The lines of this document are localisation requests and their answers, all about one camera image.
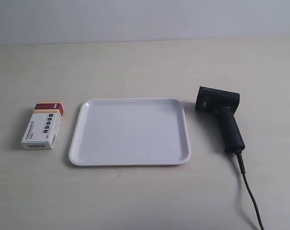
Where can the black handheld barcode scanner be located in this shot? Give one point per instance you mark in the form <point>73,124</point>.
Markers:
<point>223,105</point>

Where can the white and red medicine box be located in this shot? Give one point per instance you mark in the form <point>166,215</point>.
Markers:
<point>43,126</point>

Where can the white plastic tray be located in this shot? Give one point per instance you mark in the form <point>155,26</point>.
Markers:
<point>130,132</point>

